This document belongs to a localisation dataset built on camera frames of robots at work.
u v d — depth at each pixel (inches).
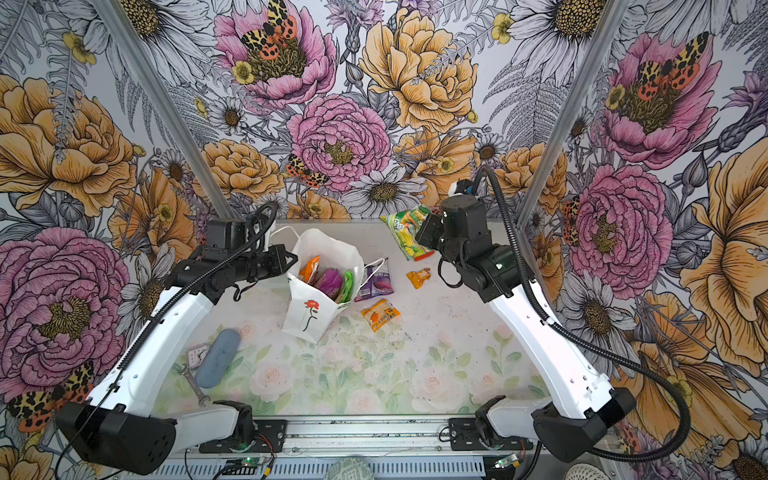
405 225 27.6
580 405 14.8
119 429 14.5
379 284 38.7
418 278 41.3
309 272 33.4
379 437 30.0
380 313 37.1
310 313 31.1
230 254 20.6
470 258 18.3
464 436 29.0
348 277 33.5
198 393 31.4
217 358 32.5
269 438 28.8
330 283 34.5
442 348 35.2
